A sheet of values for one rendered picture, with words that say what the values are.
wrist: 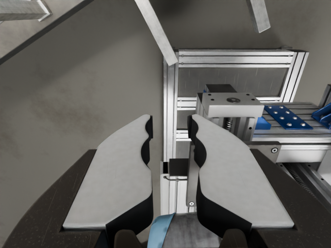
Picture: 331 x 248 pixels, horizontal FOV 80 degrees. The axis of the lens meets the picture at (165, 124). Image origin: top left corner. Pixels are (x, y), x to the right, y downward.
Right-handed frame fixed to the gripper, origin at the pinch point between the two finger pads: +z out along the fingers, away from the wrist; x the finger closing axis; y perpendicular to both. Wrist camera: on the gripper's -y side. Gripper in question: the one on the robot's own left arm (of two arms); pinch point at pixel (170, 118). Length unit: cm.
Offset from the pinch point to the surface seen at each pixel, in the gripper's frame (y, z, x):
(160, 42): 0.9, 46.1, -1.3
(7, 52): 6, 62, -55
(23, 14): -6, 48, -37
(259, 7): -7, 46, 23
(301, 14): -6, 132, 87
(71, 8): -7, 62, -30
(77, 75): 33, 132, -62
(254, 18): -5, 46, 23
